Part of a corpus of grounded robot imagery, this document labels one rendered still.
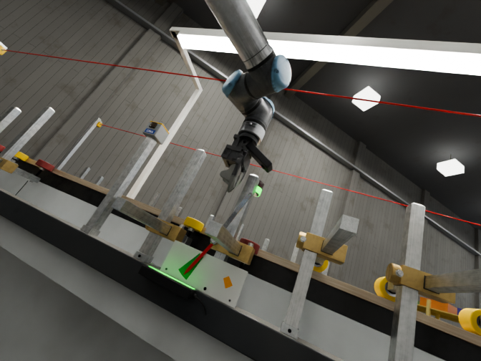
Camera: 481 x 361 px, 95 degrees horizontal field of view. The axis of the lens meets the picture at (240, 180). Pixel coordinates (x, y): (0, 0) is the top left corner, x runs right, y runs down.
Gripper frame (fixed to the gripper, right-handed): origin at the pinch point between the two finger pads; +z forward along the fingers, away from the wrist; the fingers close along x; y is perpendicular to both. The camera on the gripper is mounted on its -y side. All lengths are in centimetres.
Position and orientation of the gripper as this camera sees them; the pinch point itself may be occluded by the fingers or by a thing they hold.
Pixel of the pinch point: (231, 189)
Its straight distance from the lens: 71.2
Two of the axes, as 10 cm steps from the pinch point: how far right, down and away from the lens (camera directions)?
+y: -9.1, -2.7, 3.2
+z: -3.8, 8.5, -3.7
